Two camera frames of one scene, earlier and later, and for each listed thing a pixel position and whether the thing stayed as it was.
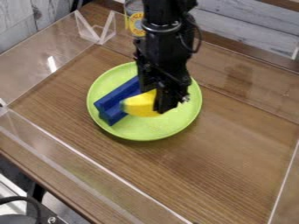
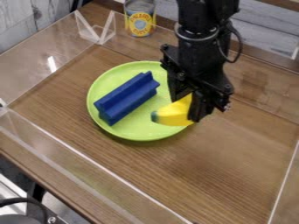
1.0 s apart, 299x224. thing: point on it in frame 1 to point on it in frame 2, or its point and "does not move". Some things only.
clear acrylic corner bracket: (86, 31) does not move
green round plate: (149, 128) does not move
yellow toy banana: (140, 104) to (173, 114)
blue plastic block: (108, 108) does not move
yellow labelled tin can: (134, 11) does not move
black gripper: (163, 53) to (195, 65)
